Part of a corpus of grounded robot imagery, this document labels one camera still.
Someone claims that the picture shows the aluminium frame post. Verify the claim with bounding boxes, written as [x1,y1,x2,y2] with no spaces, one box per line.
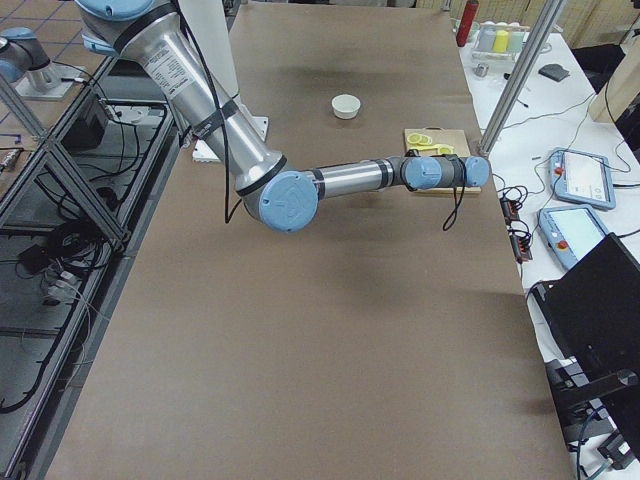
[479,0,567,157]

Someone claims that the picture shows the wooden cutting board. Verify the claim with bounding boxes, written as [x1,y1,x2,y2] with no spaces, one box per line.
[403,128,482,198]

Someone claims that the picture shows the yellow plastic knife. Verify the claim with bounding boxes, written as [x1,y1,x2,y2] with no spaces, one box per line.
[408,144,446,151]

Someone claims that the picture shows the lemon slice upper pair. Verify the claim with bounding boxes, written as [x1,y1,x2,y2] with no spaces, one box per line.
[415,134,433,146]

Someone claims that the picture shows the clear tray with cups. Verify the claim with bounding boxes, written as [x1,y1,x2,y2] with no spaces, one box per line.
[471,21,530,61]

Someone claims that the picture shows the red bottle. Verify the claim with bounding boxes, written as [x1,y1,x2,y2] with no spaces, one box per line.
[456,0,479,47]

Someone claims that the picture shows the white ceramic bowl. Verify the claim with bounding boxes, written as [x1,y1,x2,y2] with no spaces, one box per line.
[331,94,361,120]

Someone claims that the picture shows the blue teach pendant near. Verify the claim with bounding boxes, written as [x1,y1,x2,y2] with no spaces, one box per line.
[539,204,609,270]

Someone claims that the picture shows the blue teach pendant far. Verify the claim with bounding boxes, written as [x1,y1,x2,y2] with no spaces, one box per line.
[549,148,616,210]

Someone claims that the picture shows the blue teach pendant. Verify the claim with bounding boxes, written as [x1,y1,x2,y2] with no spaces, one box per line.
[539,204,609,270]
[549,148,616,210]

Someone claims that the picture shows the grey flat pad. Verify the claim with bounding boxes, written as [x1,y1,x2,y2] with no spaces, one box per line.
[538,64,570,82]

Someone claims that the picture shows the small metal cup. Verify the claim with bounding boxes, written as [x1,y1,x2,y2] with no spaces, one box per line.
[474,63,489,78]

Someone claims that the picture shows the white pedestal column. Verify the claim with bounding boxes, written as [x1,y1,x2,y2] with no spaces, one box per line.
[179,0,242,105]

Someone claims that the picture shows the black power strip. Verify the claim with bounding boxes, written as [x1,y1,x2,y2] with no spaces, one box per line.
[500,197,533,264]

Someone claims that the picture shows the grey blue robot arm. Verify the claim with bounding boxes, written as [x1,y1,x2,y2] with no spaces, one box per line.
[77,1,490,232]
[1,27,51,83]

